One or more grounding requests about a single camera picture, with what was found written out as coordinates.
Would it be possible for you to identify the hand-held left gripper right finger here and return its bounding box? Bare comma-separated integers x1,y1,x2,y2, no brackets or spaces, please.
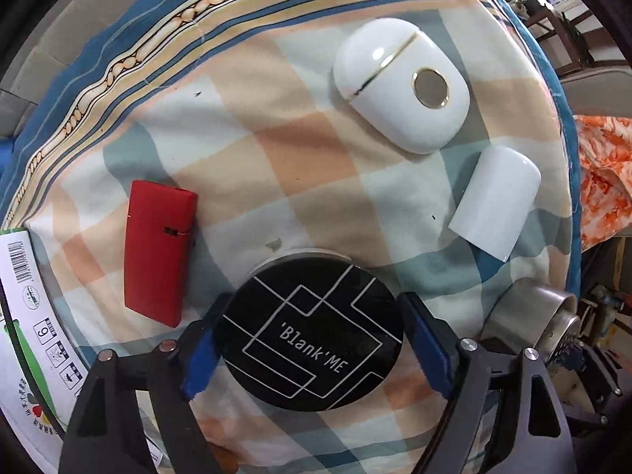
398,292,576,474

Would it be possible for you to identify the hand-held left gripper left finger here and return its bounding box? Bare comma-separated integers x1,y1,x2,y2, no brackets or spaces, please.
59,292,235,474

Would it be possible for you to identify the black round compact case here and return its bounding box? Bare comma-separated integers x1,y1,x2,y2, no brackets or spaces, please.
213,250,406,412

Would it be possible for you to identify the red rectangular case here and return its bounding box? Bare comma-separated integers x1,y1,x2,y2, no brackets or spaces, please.
123,181,199,327

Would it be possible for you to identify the stainless steel cup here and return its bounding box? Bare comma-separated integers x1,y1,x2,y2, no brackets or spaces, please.
483,277,579,362

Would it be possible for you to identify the white cylindrical cap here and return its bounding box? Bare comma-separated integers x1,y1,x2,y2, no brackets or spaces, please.
448,146,543,262

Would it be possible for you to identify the white and green cardboard box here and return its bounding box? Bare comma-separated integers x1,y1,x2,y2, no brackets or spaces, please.
0,227,165,474

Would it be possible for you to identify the checkered blanket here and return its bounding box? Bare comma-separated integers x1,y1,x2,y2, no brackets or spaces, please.
0,0,584,474

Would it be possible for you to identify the orange patterned cloth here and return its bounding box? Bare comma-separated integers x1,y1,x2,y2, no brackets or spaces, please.
573,115,632,252

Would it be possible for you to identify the white oval case gold trim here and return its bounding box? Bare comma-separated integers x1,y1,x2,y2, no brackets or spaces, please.
333,18,471,155

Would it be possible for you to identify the wooden chair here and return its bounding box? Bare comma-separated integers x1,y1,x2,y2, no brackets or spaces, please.
513,0,632,78

